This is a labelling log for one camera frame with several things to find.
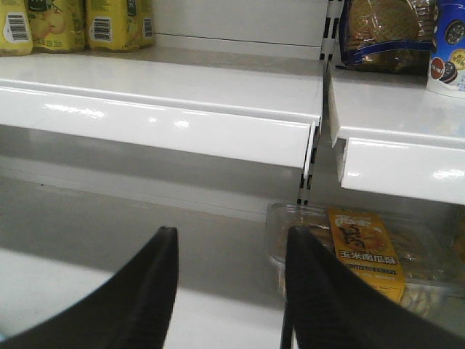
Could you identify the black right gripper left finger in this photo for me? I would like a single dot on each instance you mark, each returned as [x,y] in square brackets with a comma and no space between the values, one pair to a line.
[132,309]

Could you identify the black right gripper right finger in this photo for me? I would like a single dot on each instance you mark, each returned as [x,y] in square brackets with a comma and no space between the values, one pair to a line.
[328,306]

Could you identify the biscuit pack yellow band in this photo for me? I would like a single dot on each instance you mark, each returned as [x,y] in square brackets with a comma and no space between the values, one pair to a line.
[398,256]

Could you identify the white store shelving unit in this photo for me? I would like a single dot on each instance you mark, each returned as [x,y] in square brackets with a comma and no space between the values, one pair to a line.
[239,105]

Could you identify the white blue cookie cup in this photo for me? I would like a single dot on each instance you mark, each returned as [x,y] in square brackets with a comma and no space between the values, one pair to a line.
[446,64]

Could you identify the yellow pear drink bottle right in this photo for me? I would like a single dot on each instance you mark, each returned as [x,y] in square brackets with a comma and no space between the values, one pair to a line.
[113,25]

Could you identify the yellow pear drink bottle rear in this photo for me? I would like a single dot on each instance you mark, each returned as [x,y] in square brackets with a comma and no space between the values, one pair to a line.
[147,27]

